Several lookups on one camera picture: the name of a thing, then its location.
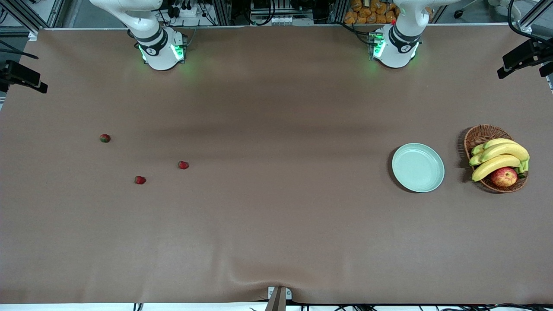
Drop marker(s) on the red strawberry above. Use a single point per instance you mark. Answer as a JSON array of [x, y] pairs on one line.
[[183, 164], [140, 179], [105, 138]]

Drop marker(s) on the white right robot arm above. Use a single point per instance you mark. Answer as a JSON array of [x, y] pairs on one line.
[[160, 52]]

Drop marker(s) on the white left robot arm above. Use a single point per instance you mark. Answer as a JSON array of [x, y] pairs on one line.
[[395, 54]]

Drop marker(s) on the pale green round plate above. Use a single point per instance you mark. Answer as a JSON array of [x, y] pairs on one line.
[[418, 167]]

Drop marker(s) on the brown wicker basket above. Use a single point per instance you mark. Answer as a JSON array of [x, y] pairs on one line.
[[484, 134]]

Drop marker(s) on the yellow banana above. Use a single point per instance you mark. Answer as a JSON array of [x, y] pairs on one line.
[[497, 141], [494, 166], [507, 150]]

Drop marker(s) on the small greenish banana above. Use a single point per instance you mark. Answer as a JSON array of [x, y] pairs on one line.
[[477, 150], [475, 160]]

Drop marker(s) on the red yellow apple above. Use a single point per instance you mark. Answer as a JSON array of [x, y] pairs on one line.
[[503, 177]]

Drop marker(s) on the bag of orange bread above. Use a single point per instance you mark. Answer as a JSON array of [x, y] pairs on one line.
[[367, 13]]

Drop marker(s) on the white power strip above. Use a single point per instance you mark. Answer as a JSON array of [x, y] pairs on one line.
[[190, 12]]

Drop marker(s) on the white connector block row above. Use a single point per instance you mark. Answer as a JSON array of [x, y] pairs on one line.
[[281, 20]]

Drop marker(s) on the large table cover sheet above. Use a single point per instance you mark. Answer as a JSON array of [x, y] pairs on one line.
[[276, 242]]

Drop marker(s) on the aluminium frame strut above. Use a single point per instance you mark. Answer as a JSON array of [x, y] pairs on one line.
[[526, 26], [23, 19]]

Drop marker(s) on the metal table clamp bracket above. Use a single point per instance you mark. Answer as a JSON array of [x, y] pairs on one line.
[[276, 300]]

